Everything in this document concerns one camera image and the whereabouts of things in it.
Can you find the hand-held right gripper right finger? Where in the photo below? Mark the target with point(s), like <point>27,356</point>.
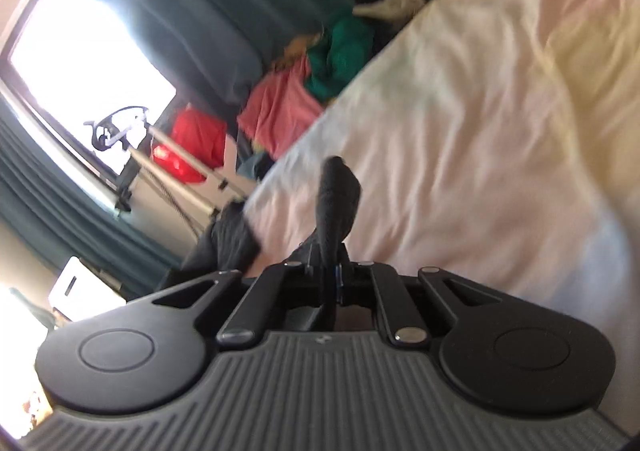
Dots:
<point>350,277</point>

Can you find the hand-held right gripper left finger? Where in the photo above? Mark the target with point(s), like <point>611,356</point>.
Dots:
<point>306,276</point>

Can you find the black garment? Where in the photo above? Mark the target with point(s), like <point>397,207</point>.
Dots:
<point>340,196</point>

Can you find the white rack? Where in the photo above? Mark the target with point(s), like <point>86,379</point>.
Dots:
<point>200,166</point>

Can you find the pink cloth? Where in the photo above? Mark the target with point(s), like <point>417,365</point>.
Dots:
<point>277,103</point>

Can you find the red bag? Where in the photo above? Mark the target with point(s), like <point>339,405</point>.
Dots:
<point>197,136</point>

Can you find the pastel tie-dye bed sheet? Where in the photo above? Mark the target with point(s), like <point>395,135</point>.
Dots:
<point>475,106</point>

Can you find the green cloth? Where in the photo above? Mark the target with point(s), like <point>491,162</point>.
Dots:
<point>340,56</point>

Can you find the brown cloth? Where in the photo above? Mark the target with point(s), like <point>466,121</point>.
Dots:
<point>297,48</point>

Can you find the white box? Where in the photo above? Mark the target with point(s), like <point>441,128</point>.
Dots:
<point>75,288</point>

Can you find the white cloth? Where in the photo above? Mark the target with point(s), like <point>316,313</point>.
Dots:
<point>395,1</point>

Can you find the bright window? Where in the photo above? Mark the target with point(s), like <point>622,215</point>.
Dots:
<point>80,46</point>

